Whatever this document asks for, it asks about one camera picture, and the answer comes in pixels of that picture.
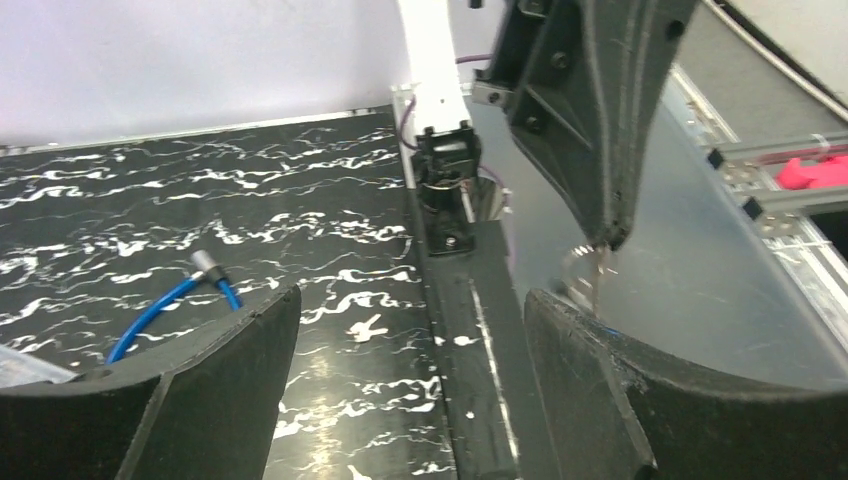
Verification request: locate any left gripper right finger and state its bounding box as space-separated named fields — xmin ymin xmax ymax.
xmin=524 ymin=289 xmax=847 ymax=479

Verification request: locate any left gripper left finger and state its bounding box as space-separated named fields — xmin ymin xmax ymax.
xmin=1 ymin=285 xmax=301 ymax=479

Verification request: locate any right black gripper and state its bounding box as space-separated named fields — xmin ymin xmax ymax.
xmin=472 ymin=0 xmax=696 ymax=251

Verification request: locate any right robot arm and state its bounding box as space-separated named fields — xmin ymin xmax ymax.
xmin=399 ymin=0 xmax=696 ymax=256

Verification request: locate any clear plastic parts box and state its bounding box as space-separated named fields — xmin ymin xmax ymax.
xmin=1 ymin=346 xmax=78 ymax=388

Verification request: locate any pink plastic object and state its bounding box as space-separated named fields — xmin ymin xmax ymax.
xmin=775 ymin=155 xmax=847 ymax=190

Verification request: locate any blue cable lock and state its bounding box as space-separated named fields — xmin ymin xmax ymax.
xmin=105 ymin=250 xmax=243 ymax=365

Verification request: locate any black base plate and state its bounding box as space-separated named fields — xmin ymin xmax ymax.
xmin=406 ymin=186 xmax=560 ymax=479

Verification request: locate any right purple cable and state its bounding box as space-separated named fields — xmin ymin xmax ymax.
xmin=397 ymin=52 xmax=518 ymax=266

